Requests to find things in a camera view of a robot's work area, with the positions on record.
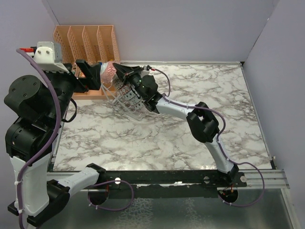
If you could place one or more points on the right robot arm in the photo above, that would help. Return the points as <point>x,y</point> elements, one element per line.
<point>201,120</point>

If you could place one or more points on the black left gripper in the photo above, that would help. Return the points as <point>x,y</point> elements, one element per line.
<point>93,80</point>

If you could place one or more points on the blue floral patterned bowl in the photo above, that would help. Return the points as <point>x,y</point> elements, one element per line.
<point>134,100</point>

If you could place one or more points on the red patterned bowl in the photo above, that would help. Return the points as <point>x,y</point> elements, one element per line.
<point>124,89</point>

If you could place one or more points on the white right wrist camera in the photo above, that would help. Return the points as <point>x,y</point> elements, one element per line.
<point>146,69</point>

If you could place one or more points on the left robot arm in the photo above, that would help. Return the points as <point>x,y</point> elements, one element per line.
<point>29,144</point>

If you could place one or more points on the black leaf patterned bowl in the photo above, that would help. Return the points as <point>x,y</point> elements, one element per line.
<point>107,71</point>

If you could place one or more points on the orange plastic file organizer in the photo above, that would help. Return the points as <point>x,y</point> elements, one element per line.
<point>93,43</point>

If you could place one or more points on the brown checker patterned bowl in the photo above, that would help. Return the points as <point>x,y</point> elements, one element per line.
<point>118,85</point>

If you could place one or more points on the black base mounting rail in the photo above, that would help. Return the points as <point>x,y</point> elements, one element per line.
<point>164,184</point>

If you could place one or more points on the aluminium side rail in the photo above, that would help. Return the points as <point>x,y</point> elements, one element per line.
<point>273,179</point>

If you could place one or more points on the white petal patterned bowl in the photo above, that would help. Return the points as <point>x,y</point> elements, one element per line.
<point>137,103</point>

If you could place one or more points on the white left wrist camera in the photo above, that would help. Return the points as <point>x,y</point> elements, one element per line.
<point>48,56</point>

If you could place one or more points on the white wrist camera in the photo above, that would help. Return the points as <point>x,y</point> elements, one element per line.
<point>48,56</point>
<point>146,69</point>

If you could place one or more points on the white wire dish rack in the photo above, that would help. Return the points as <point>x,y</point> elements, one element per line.
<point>120,104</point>

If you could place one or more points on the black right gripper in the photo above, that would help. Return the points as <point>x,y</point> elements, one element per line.
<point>127,73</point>

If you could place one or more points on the white diamond patterned bowl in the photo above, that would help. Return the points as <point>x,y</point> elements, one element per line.
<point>139,105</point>

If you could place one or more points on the blue triangle patterned bowl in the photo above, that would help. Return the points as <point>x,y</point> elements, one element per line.
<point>130,95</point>

